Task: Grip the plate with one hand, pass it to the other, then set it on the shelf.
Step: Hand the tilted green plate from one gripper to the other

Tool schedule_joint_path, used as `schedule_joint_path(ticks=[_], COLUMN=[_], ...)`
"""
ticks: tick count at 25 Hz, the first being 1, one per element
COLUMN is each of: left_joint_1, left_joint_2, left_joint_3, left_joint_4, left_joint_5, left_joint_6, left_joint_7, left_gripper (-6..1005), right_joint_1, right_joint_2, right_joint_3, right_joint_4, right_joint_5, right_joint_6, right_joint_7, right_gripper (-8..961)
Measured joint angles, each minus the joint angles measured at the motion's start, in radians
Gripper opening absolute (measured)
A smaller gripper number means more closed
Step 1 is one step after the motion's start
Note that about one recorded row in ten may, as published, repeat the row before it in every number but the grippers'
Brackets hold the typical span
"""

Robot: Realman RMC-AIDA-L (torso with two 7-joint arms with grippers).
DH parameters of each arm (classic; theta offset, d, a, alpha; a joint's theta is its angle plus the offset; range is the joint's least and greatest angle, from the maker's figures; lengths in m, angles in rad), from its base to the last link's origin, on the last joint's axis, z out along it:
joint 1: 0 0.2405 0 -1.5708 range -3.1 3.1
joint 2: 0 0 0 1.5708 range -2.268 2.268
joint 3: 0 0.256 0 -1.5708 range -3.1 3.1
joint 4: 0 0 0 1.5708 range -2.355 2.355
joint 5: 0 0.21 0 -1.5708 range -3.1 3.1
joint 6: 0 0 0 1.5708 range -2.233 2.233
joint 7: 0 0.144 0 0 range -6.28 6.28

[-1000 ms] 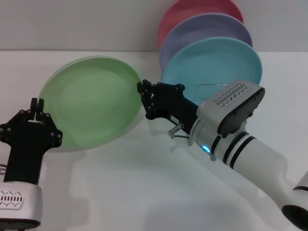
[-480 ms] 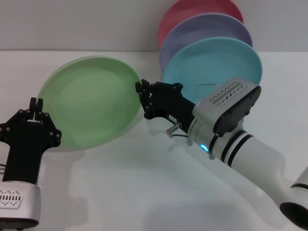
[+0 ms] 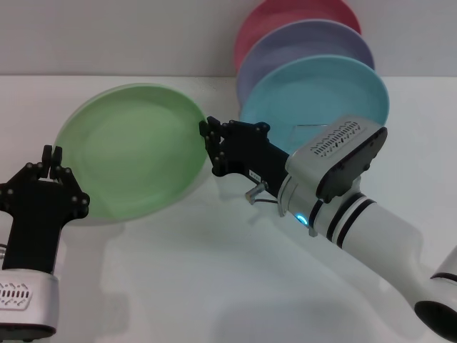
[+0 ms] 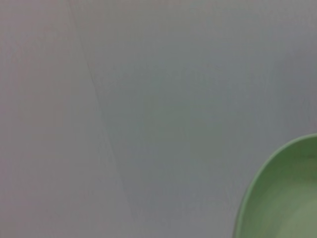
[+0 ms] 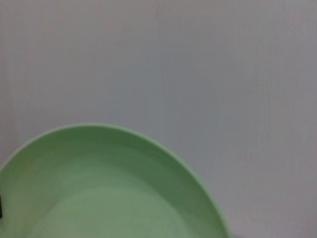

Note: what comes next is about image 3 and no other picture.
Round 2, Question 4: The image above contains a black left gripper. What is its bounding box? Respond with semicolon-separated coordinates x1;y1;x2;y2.
0;144;91;275

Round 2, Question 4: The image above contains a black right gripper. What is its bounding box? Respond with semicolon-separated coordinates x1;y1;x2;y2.
198;115;291;197

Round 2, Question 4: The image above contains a green round plate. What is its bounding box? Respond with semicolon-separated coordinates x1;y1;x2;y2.
53;82;209;223

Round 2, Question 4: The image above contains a blue round plate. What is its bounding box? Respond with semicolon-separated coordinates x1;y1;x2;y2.
238;54;390;155

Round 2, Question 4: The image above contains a purple round plate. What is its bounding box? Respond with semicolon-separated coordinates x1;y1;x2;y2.
236;19;376;105

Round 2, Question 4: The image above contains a red round plate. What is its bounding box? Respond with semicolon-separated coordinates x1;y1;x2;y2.
233;0;363;72

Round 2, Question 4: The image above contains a right gripper cable with plug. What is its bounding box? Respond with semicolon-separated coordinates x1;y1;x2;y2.
245;181;283;206

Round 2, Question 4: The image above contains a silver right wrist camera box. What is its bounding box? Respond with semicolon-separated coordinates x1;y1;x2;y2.
285;114;389;205

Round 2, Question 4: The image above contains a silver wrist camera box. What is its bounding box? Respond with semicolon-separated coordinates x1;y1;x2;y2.
0;269;60;339
285;114;389;205

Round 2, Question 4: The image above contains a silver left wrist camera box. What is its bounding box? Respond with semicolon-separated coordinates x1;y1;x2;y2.
0;269;60;339

